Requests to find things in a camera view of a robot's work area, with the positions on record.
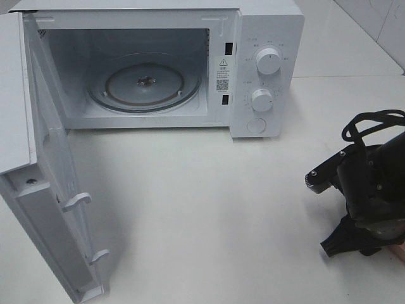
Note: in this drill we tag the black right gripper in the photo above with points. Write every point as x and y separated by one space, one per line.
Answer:
372 182

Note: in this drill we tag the white round door button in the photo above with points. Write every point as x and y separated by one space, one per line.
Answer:
256 126

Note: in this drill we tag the white round knob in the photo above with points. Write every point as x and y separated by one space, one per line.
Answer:
262 100
268 60

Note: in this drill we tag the white microwave door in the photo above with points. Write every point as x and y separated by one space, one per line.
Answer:
38 178

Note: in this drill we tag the pink round plate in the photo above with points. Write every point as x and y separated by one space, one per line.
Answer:
399 251

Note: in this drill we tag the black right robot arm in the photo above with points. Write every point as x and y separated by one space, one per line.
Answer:
373 186

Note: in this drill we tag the white microwave oven body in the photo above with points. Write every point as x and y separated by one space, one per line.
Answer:
217 40

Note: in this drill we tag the glass microwave turntable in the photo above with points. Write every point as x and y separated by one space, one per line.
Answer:
143 87

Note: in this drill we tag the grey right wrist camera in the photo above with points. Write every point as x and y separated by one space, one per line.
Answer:
325 175

